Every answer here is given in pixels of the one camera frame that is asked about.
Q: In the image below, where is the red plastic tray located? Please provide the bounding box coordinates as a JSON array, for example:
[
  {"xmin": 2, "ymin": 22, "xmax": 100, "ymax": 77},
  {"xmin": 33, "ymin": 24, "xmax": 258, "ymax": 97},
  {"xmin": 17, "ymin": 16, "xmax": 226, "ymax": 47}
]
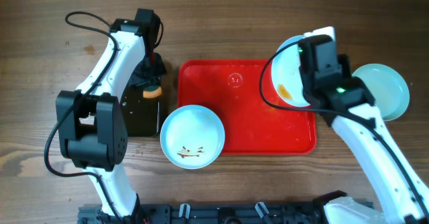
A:
[{"xmin": 178, "ymin": 59, "xmax": 317, "ymax": 155}]

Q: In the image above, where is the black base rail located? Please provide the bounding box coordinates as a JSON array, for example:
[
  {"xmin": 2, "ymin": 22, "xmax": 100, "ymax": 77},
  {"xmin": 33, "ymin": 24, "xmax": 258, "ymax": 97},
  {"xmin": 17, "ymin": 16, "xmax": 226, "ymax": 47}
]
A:
[{"xmin": 77, "ymin": 202, "xmax": 327, "ymax": 224}]

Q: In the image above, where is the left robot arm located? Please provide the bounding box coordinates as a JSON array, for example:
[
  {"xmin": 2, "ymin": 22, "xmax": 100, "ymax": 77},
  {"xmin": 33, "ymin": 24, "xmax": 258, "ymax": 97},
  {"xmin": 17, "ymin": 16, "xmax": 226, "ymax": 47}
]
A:
[{"xmin": 44, "ymin": 16, "xmax": 166, "ymax": 223}]

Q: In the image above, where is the black water basin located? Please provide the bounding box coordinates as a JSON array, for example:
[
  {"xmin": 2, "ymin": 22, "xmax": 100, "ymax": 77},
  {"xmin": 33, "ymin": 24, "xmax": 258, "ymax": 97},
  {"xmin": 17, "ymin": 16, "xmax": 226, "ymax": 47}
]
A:
[{"xmin": 121, "ymin": 81, "xmax": 161, "ymax": 137}]

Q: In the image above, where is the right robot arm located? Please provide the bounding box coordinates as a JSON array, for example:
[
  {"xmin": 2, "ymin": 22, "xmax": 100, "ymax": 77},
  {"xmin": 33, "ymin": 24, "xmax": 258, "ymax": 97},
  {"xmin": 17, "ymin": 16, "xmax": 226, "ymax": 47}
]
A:
[{"xmin": 298, "ymin": 34, "xmax": 428, "ymax": 223}]

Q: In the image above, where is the green orange sponge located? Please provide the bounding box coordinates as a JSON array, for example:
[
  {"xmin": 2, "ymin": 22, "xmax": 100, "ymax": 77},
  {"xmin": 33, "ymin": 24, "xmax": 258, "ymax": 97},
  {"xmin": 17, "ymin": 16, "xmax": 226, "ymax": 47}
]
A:
[{"xmin": 142, "ymin": 85, "xmax": 162, "ymax": 99}]

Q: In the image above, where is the white plate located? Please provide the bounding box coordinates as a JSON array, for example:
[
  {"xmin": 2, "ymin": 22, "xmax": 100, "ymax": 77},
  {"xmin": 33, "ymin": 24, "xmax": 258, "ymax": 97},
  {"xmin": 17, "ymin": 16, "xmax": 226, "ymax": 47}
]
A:
[
  {"xmin": 160, "ymin": 105, "xmax": 225, "ymax": 170},
  {"xmin": 353, "ymin": 64, "xmax": 410, "ymax": 121},
  {"xmin": 271, "ymin": 35, "xmax": 310, "ymax": 107}
]

